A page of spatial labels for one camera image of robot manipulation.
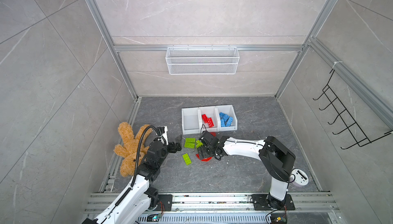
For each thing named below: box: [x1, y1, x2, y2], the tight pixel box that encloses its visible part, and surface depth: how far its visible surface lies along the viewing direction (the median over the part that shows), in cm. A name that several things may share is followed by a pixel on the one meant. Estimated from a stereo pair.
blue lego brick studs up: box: [219, 112, 230, 121], surface depth 106 cm
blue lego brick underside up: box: [225, 116, 234, 127], surface depth 102 cm
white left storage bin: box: [181, 106, 203, 136], surface depth 106 cm
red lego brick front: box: [207, 117, 215, 128], surface depth 104 cm
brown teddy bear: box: [113, 122, 154, 178], surface depth 86 cm
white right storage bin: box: [214, 104, 238, 132], surface depth 101 cm
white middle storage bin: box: [198, 105, 221, 133], surface depth 105 cm
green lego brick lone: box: [182, 152, 192, 166], surface depth 88 cm
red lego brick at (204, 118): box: [201, 114, 209, 124], surface depth 106 cm
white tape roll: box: [291, 168, 310, 187], surface depth 80 cm
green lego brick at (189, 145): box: [183, 142, 195, 149], surface depth 95 cm
